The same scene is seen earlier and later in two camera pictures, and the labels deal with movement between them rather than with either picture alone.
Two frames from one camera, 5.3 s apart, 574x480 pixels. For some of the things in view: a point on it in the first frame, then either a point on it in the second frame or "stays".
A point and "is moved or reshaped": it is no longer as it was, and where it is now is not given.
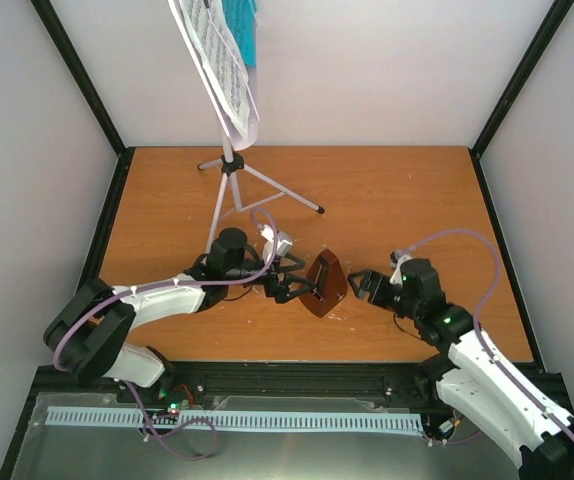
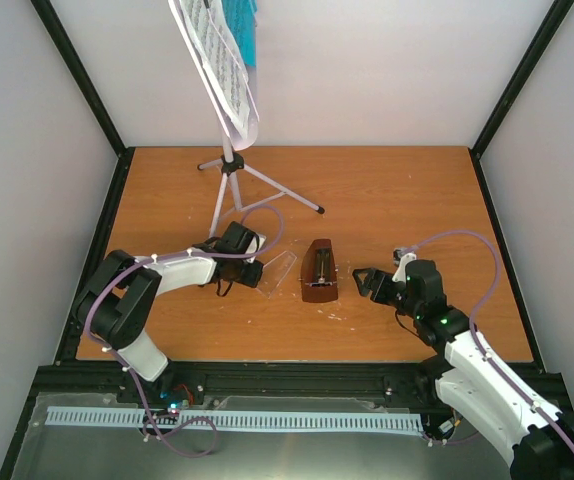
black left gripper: (280, 290) → (252, 280)
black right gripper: (377, 296) stays
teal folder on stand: (242, 18) stays
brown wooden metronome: (329, 276) is moved or reshaped
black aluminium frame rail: (407, 387) stays
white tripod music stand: (248, 187) stays
